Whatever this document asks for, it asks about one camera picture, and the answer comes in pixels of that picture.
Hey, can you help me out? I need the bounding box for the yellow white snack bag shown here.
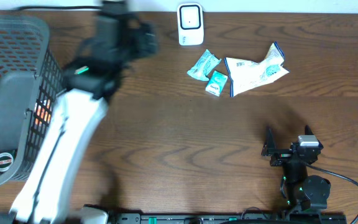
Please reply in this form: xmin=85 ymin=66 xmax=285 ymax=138
xmin=224 ymin=42 xmax=290 ymax=97

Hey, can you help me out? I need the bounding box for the teal Kleenex tissue pack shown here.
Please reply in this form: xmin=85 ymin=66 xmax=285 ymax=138
xmin=205 ymin=70 xmax=228 ymax=96

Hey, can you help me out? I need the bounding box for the light green wrapper pack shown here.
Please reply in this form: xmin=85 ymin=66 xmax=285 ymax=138
xmin=187 ymin=50 xmax=221 ymax=82

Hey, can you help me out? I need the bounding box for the orange tissue pack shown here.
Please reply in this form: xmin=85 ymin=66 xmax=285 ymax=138
xmin=34 ymin=100 xmax=52 ymax=126

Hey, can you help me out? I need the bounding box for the green round-logo box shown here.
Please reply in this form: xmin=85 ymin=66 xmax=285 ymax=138
xmin=0 ymin=150 xmax=16 ymax=173

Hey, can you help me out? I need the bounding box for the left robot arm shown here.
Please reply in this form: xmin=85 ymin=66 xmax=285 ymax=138
xmin=0 ymin=1 xmax=158 ymax=223

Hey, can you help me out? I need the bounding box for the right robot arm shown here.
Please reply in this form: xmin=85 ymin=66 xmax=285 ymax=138
xmin=261 ymin=126 xmax=331 ymax=212

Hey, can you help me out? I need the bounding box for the grey plastic mesh basket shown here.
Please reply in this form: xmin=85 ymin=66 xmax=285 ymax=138
xmin=0 ymin=15 xmax=62 ymax=185

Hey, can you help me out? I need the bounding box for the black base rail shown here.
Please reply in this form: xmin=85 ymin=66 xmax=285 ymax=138
xmin=108 ymin=213 xmax=347 ymax=224

